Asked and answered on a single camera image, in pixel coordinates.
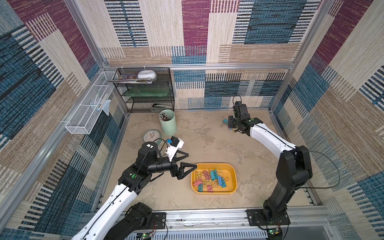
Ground white oval device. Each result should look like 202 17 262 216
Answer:
138 70 157 81

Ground green round clock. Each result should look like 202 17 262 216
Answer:
143 129 162 145

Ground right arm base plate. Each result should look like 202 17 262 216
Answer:
246 209 291 227

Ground yellow binder clip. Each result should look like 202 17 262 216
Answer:
194 171 204 180

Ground magazines on shelf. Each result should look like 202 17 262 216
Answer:
109 75 157 84

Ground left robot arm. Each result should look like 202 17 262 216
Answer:
73 137 197 240

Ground yellow storage tray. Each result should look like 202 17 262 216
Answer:
191 163 238 195

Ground black wire shelf rack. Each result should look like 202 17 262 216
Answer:
112 67 175 114

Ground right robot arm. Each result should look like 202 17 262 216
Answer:
228 116 313 225

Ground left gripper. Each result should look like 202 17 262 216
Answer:
146 149 196 180

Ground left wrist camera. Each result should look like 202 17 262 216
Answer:
166 136 184 162

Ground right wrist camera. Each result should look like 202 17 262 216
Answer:
233 95 251 122

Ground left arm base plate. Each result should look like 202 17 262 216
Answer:
122 212 167 231

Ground teal binder clip carried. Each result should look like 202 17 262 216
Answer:
210 170 219 181

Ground white wire wall basket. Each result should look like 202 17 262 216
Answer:
65 71 115 135

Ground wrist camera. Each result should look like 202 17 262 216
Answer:
166 136 184 162
233 95 251 122

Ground green pen cup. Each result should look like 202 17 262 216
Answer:
159 109 177 136

